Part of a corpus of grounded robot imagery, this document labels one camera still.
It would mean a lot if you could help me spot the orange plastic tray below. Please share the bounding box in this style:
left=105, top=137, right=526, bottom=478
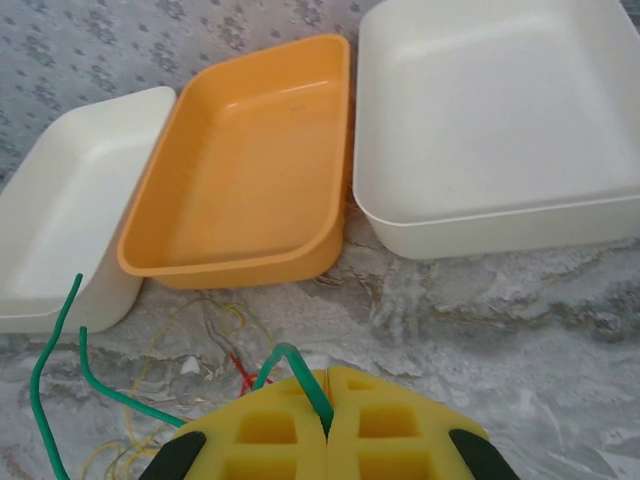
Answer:
left=117, top=33, right=352, bottom=291

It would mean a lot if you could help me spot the green cable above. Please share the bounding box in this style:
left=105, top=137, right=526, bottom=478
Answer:
left=29, top=272, right=335, bottom=480

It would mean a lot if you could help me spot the red cable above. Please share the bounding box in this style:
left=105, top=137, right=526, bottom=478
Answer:
left=229, top=352, right=276, bottom=396

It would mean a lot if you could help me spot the yellow cable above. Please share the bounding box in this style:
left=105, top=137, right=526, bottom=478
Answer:
left=219, top=302, right=279, bottom=351
left=82, top=297, right=209, bottom=480

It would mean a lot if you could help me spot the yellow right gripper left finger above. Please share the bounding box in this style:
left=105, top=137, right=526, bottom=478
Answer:
left=138, top=368, right=329, bottom=480

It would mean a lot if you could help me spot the small white plastic tray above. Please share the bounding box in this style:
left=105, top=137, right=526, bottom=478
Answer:
left=0, top=85, right=177, bottom=335

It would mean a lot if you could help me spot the large white plastic tray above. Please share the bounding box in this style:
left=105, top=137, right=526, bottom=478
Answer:
left=351, top=0, right=640, bottom=261

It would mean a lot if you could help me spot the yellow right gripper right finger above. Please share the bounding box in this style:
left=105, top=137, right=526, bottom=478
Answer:
left=325, top=366, right=521, bottom=480

